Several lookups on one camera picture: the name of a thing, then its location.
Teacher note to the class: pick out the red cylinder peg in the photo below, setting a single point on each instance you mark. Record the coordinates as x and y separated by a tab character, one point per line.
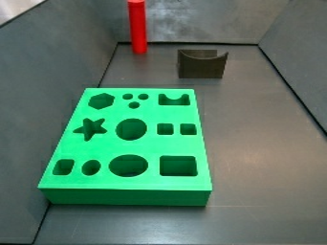
136	8

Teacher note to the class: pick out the green shape sorting board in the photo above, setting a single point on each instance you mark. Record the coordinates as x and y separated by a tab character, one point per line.
131	151

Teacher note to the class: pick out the black curved cradle holder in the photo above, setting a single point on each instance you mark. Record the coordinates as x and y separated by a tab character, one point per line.
200	63

